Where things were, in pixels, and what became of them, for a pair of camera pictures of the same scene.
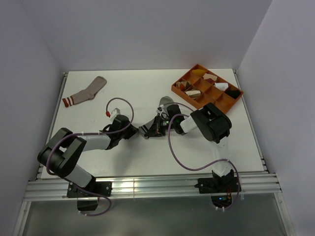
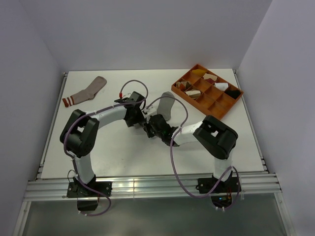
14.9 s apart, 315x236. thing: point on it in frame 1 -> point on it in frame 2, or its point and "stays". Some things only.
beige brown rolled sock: x=193 y=93 stays
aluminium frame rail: x=160 y=185 stays
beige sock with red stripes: x=89 y=93 stays
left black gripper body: x=129 y=132 -> x=137 y=117
